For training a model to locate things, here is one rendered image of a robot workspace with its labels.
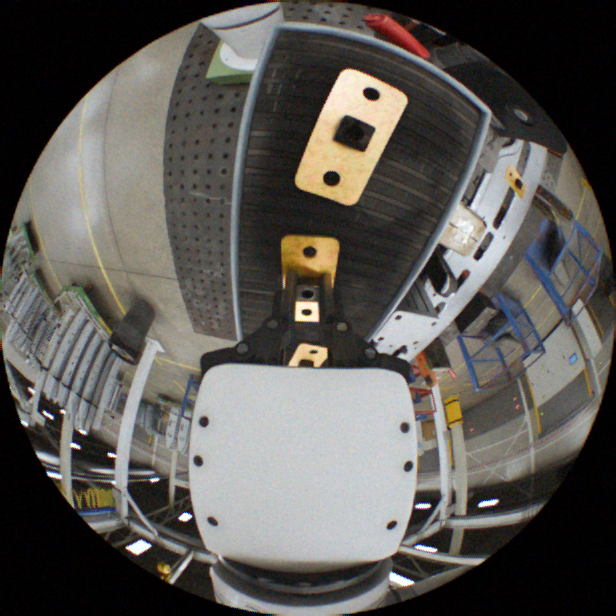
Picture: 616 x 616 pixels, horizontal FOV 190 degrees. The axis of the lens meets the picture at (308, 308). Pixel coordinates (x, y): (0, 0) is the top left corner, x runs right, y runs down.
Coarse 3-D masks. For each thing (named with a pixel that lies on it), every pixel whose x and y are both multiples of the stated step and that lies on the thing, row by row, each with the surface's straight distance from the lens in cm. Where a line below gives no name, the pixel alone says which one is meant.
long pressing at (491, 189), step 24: (504, 168) 44; (528, 168) 52; (480, 192) 39; (504, 192) 45; (528, 192) 53; (480, 216) 41; (504, 216) 48; (480, 240) 44; (504, 240) 50; (456, 264) 43; (480, 264) 48; (432, 288) 44; (456, 312) 56; (432, 336) 61; (408, 360) 70
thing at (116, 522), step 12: (120, 504) 384; (96, 516) 369; (480, 516) 445; (492, 516) 427; (504, 516) 422; (516, 516) 417; (528, 516) 413; (96, 528) 370; (108, 528) 386; (132, 528) 410; (144, 528) 387; (432, 528) 467; (168, 540) 371; (408, 540) 432; (420, 540) 447; (180, 552) 377; (204, 552) 359
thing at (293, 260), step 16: (288, 240) 13; (304, 240) 13; (320, 240) 13; (336, 240) 13; (288, 256) 14; (304, 256) 14; (320, 256) 14; (336, 256) 14; (304, 272) 14; (320, 272) 14; (304, 288) 14; (304, 304) 17; (304, 320) 18
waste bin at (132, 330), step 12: (132, 312) 268; (144, 312) 268; (120, 324) 266; (132, 324) 258; (144, 324) 264; (120, 336) 250; (132, 336) 252; (144, 336) 267; (120, 348) 243; (132, 348) 248; (132, 360) 269
